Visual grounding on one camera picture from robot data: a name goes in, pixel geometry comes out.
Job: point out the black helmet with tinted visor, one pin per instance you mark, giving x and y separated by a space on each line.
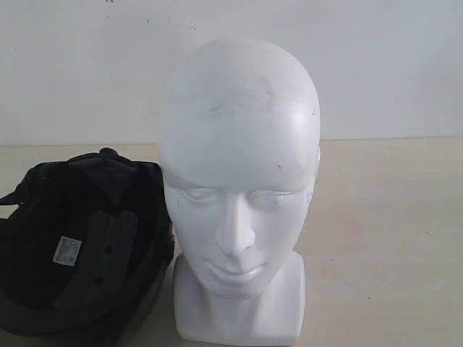
87 245

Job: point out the white mannequin head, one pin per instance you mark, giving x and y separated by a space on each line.
239 147

